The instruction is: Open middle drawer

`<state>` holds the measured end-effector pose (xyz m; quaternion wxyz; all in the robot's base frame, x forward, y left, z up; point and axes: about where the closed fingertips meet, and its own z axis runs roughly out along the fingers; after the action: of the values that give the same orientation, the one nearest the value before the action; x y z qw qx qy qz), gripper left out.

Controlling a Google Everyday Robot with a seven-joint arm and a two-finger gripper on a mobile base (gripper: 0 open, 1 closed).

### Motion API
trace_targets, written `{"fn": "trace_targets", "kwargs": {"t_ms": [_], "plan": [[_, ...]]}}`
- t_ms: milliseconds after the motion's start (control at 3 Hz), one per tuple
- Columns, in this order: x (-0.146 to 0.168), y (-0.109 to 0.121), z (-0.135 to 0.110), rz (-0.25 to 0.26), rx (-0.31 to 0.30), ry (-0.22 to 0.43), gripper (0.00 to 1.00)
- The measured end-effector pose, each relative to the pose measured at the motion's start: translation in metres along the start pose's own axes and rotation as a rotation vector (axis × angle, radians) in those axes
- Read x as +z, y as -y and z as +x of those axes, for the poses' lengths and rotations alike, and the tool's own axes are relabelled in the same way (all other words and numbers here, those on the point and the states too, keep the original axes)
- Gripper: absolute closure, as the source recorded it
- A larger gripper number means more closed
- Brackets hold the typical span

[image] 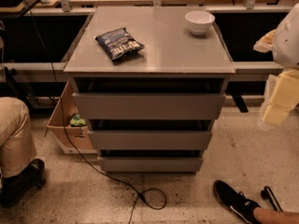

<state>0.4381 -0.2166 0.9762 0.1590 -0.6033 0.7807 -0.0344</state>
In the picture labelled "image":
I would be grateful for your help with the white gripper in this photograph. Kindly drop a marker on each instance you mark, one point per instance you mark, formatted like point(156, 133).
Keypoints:
point(288, 44)

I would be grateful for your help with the grey drawer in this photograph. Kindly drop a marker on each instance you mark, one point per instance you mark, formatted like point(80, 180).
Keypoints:
point(148, 106)
point(149, 140)
point(150, 165)

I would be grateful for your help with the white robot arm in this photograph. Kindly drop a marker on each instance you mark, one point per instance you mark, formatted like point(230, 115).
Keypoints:
point(281, 94)

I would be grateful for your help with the grey drawer cabinet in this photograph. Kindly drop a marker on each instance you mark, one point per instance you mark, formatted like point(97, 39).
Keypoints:
point(173, 61)

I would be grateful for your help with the grey top drawer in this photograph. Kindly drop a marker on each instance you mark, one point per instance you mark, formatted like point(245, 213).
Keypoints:
point(148, 106)

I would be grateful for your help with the grey bottom drawer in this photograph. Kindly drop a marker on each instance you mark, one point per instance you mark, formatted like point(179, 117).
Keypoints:
point(150, 165)

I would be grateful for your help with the white bowl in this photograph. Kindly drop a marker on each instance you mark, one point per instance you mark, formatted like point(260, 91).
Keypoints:
point(199, 22)

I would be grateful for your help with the black chair base leg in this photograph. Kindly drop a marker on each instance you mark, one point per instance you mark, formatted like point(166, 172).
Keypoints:
point(268, 194)

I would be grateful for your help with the black sneaker right person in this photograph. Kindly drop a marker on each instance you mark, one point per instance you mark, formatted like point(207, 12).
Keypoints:
point(236, 202)

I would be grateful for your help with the bare lower leg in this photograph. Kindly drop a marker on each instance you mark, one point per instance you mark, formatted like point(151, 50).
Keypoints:
point(267, 216)

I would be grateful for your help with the blue chip bag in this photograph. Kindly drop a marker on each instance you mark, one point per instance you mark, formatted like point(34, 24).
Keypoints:
point(118, 43)

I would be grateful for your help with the green object in box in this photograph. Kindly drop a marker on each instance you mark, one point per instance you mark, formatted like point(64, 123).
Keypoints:
point(77, 121)

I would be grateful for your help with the cardboard box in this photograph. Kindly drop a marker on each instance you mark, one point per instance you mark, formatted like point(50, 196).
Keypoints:
point(70, 139)

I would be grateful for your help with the person leg beige trousers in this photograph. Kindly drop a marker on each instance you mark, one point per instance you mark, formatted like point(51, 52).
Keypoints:
point(17, 147)

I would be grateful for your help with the black shoe left person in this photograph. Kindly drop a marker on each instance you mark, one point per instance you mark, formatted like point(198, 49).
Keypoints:
point(15, 187)

